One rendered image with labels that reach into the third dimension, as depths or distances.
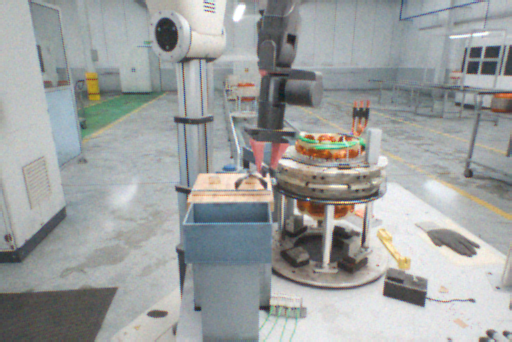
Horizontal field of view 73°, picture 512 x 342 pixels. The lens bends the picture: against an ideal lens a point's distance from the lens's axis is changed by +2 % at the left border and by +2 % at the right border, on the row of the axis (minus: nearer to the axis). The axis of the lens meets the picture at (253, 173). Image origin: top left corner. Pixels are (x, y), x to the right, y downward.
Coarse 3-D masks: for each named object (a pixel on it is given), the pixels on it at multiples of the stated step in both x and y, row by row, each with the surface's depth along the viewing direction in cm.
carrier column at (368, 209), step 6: (366, 204) 101; (372, 204) 101; (366, 210) 102; (372, 210) 101; (366, 216) 102; (366, 222) 102; (366, 228) 103; (366, 234) 104; (366, 240) 104; (360, 246) 106; (366, 246) 105
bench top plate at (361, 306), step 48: (192, 288) 91; (288, 288) 91; (336, 288) 91; (432, 288) 91; (480, 288) 92; (192, 336) 75; (288, 336) 75; (336, 336) 75; (384, 336) 75; (432, 336) 76; (480, 336) 76
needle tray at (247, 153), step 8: (264, 144) 128; (248, 152) 120; (264, 152) 117; (248, 160) 121; (264, 160) 117; (272, 192) 124; (288, 200) 128; (288, 208) 129; (272, 216) 127; (288, 216) 130
